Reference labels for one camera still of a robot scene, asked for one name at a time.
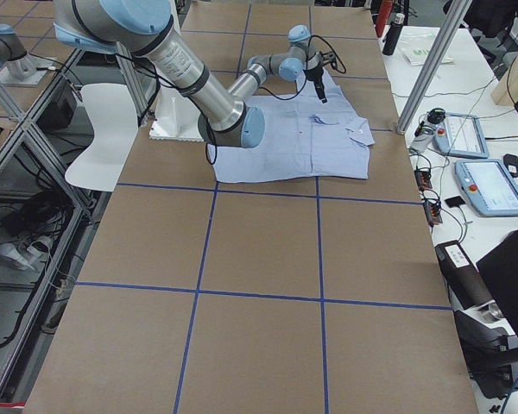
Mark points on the light blue striped shirt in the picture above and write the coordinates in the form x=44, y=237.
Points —
x=303, y=138

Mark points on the red fire extinguisher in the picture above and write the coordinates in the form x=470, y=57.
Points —
x=384, y=12

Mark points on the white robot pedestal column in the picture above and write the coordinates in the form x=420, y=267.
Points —
x=176, y=118

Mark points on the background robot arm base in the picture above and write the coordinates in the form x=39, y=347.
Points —
x=17, y=66

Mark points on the white plastic chair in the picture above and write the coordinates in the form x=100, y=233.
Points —
x=112, y=114

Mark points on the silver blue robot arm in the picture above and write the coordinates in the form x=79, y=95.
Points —
x=146, y=28

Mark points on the aluminium frame post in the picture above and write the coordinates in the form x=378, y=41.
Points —
x=443, y=39

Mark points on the small black square pad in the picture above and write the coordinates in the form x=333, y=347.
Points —
x=453, y=202

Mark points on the black box with label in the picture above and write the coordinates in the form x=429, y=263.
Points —
x=461, y=275

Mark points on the black water bottle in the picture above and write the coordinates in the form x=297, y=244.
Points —
x=392, y=36

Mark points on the small circuit board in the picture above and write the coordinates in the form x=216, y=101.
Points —
x=432, y=211
x=423, y=179

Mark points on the lower teach pendant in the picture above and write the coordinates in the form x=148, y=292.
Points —
x=488, y=187

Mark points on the teach pendant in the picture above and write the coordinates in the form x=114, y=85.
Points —
x=488, y=187
x=461, y=136

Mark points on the black power adapter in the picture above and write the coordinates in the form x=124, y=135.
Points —
x=511, y=163

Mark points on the black monitor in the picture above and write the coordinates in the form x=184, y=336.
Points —
x=499, y=271

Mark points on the upper small circuit board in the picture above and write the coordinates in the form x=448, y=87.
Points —
x=423, y=179

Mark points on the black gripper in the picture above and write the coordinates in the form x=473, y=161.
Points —
x=315, y=75

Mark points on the lower small circuit board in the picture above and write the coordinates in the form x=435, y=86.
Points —
x=432, y=211

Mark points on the white green paper booklet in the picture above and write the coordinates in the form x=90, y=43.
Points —
x=416, y=50

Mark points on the upper teach pendant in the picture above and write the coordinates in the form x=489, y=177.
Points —
x=461, y=136

